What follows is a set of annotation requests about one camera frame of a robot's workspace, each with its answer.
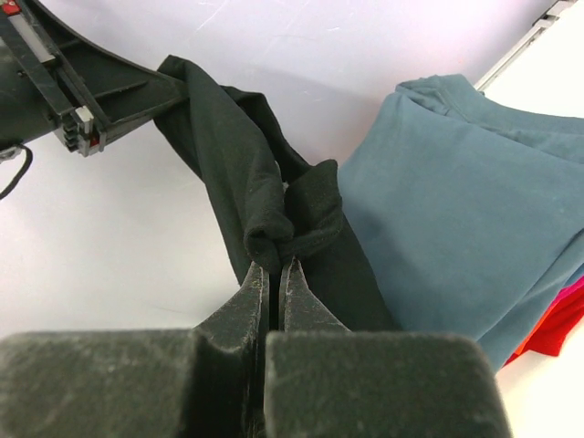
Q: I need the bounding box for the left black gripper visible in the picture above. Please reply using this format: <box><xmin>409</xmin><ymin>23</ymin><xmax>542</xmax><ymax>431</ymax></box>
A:
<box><xmin>1</xmin><ymin>1</ymin><xmax>187</xmax><ymax>158</ymax></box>

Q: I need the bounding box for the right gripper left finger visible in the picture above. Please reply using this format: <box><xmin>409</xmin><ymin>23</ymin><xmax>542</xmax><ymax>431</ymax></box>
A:
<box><xmin>1</xmin><ymin>265</ymin><xmax>270</xmax><ymax>437</ymax></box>

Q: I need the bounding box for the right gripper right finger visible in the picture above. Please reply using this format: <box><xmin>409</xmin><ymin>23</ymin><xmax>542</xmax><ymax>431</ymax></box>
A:
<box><xmin>264</xmin><ymin>261</ymin><xmax>511</xmax><ymax>437</ymax></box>

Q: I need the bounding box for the black floral print t-shirt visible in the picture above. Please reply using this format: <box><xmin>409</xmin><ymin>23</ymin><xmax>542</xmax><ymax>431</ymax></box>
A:
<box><xmin>154</xmin><ymin>56</ymin><xmax>398</xmax><ymax>331</ymax></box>

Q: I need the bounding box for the folded teal t-shirt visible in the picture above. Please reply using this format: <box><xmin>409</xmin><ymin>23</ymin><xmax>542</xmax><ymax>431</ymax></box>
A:
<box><xmin>339</xmin><ymin>75</ymin><xmax>583</xmax><ymax>369</ymax></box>

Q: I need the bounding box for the folded red t-shirt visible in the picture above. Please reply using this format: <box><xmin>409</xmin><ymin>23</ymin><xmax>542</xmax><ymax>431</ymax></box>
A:
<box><xmin>506</xmin><ymin>277</ymin><xmax>583</xmax><ymax>365</ymax></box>

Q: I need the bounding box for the aluminium frame rail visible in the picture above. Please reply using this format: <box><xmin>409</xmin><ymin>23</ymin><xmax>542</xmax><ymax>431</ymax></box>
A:
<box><xmin>474</xmin><ymin>0</ymin><xmax>578</xmax><ymax>94</ymax></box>

